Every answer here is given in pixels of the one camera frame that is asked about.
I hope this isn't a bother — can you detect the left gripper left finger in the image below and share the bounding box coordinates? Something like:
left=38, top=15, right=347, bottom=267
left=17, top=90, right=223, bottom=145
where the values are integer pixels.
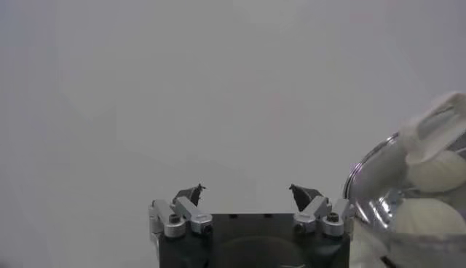
left=148, top=184, right=214, bottom=238

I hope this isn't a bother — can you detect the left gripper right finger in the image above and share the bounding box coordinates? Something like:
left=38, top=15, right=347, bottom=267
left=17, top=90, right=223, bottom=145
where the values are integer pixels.
left=289, top=184, right=355, bottom=237

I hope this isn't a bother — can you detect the white steamed baozi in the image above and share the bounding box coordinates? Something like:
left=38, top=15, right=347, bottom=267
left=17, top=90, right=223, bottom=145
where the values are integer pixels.
left=392, top=197, right=466, bottom=235
left=406, top=150, right=466, bottom=193

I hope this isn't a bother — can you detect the round glass pot lid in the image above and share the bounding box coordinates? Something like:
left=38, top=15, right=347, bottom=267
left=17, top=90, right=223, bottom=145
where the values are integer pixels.
left=343, top=90, right=466, bottom=236

